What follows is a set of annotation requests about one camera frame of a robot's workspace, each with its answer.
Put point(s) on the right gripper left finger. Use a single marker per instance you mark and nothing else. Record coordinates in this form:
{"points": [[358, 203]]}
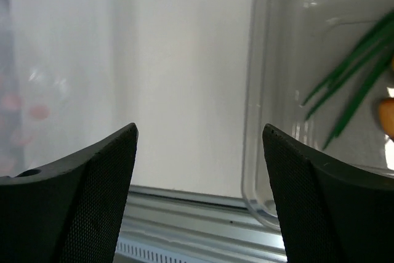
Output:
{"points": [[69, 210]]}

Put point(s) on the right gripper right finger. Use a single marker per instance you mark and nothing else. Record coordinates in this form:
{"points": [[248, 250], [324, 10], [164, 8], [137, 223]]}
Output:
{"points": [[328, 211]]}

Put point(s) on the green scallion toy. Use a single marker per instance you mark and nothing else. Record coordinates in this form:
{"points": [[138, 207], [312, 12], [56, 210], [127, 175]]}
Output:
{"points": [[376, 43]]}

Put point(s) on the clear pink zip bag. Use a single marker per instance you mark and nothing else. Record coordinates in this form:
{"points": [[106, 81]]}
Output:
{"points": [[57, 80]]}

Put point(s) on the clear plastic food container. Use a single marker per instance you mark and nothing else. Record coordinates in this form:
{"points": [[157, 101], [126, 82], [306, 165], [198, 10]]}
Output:
{"points": [[295, 44]]}

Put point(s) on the red meat slice toy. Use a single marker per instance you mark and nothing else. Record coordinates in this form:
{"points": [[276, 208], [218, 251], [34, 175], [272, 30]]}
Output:
{"points": [[386, 116]]}

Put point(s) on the white slotted cable duct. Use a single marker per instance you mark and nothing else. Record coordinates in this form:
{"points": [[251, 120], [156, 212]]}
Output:
{"points": [[148, 253]]}

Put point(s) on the aluminium mounting rail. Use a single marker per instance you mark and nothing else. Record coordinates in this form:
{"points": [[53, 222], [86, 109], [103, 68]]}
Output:
{"points": [[206, 228]]}

